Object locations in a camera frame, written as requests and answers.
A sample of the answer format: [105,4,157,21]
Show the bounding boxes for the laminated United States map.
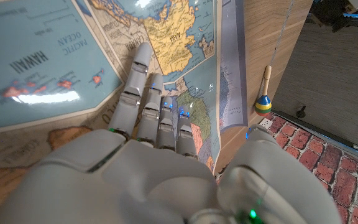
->
[0,0,250,215]

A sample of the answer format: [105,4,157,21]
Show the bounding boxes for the black bag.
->
[310,0,358,34]

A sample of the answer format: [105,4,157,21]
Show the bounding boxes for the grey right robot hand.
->
[0,42,343,224]

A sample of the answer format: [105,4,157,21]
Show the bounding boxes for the white power strip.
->
[259,117,273,131]

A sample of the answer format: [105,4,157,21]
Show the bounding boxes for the colourful wooden maraca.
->
[254,65,273,116]

